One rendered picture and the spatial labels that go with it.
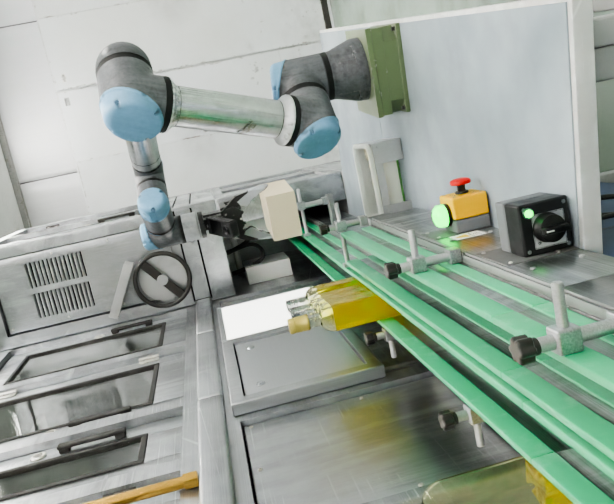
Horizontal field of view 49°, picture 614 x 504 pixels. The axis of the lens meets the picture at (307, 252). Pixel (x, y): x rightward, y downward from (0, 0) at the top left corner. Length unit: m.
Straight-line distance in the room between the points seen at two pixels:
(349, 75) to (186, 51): 3.73
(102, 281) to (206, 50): 3.03
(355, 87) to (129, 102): 0.56
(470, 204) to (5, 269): 1.81
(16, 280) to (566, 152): 2.05
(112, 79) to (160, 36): 3.93
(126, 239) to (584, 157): 1.85
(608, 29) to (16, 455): 1.43
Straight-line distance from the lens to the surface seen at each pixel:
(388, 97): 1.64
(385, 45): 1.64
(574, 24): 1.01
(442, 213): 1.31
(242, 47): 5.33
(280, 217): 1.72
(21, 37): 5.93
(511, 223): 1.06
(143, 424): 1.63
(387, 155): 1.77
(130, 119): 1.39
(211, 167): 5.26
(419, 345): 1.30
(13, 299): 2.66
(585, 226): 1.07
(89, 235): 2.55
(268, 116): 1.50
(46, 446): 1.67
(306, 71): 1.63
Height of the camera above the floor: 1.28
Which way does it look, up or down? 7 degrees down
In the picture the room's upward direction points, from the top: 103 degrees counter-clockwise
